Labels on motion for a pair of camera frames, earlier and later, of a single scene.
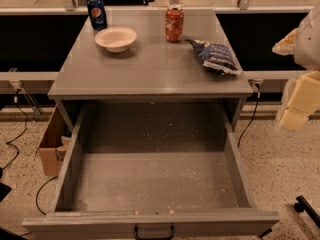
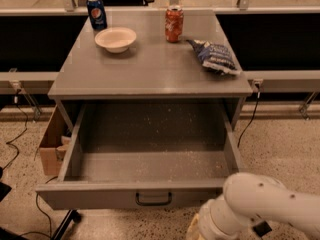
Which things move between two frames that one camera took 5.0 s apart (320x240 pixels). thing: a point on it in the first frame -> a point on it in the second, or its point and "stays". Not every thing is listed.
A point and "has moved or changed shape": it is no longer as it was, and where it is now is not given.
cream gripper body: [308, 45] -> [207, 222]
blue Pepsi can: [97, 12] stays
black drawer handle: [136, 236] -> [153, 204]
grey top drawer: [128, 166] has moved or changed shape
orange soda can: [174, 23] stays
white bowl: [115, 39] stays
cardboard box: [51, 155] stays
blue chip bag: [216, 57] stays
